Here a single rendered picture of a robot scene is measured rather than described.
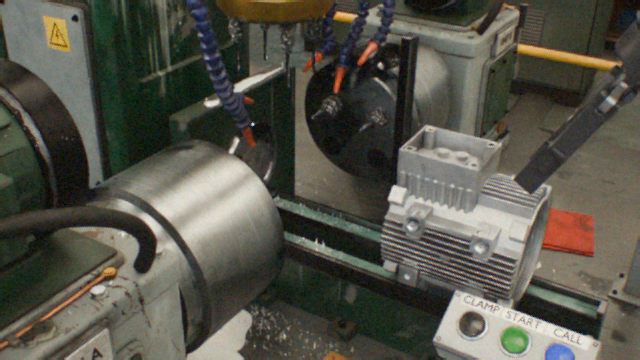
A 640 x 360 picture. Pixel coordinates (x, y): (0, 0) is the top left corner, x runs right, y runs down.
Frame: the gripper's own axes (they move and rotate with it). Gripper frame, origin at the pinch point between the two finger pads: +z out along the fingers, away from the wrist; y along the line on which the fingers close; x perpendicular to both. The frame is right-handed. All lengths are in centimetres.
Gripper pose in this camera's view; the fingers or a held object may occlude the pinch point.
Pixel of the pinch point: (545, 160)
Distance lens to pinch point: 95.3
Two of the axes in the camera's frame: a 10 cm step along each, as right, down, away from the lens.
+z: -4.3, 6.3, 6.5
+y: -5.3, 4.0, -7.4
